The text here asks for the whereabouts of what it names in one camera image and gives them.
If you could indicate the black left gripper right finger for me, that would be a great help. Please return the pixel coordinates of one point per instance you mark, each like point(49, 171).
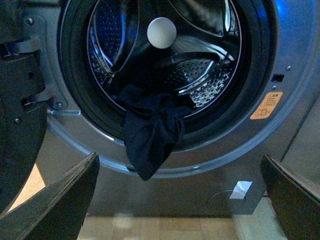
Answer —
point(294, 198)

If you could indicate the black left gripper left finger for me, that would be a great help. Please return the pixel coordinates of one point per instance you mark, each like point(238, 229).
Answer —
point(57, 212)

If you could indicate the dark navy garment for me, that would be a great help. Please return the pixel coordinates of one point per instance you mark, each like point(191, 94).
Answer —
point(153, 125)

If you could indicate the open washing machine door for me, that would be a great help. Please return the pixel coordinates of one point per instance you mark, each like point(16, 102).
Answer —
point(23, 104)

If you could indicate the grey front-load washing machine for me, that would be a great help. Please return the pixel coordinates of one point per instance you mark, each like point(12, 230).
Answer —
point(218, 57)

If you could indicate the orange warning sticker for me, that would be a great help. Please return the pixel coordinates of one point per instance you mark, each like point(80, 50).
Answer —
point(267, 105)

